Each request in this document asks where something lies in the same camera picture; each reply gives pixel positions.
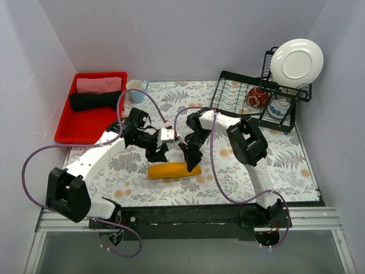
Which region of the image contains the white blue floral bowl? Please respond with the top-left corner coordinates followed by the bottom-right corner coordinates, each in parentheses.
top-left (267, 99), bottom-right (290, 120)

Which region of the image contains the red floral bowl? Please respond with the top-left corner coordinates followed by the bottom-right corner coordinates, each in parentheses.
top-left (247, 87), bottom-right (269, 108)

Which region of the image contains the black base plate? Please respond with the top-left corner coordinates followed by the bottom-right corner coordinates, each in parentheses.
top-left (88, 203), bottom-right (293, 242)

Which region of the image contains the pink rolled t shirt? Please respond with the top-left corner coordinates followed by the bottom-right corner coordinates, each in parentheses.
top-left (76, 77), bottom-right (122, 94)

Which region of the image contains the orange t shirt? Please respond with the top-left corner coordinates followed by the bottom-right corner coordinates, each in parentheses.
top-left (147, 162), bottom-right (202, 180)

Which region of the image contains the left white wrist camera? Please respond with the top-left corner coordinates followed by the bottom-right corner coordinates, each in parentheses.
top-left (159, 128), bottom-right (175, 143)

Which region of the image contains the black wire dish rack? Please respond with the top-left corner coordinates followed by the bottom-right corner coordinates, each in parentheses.
top-left (210, 47), bottom-right (312, 134)

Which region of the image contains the black rolled t shirt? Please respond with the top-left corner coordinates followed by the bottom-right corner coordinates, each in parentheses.
top-left (69, 90), bottom-right (121, 112)

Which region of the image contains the red plastic bin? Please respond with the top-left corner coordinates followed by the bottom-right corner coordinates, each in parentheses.
top-left (54, 71), bottom-right (128, 144)

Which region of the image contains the white plate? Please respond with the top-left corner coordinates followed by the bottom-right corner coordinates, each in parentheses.
top-left (270, 39), bottom-right (324, 88)

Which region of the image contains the aluminium rail frame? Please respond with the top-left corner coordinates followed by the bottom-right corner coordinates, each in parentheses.
top-left (25, 207), bottom-right (356, 273)

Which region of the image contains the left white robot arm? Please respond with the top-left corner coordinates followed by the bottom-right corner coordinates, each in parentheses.
top-left (46, 108), bottom-right (168, 228)

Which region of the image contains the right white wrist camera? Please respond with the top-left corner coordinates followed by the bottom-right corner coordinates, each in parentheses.
top-left (175, 132), bottom-right (187, 145)

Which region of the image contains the light blue mug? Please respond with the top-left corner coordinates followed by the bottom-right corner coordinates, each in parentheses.
top-left (126, 79), bottom-right (149, 103)

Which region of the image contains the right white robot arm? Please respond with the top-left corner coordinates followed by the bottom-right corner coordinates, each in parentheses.
top-left (179, 107), bottom-right (284, 227)

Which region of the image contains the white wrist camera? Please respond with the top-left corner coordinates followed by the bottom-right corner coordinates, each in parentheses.
top-left (175, 132), bottom-right (187, 145)
top-left (159, 128), bottom-right (175, 143)

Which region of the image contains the floral table mat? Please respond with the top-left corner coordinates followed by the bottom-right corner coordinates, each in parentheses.
top-left (56, 80), bottom-right (320, 208)

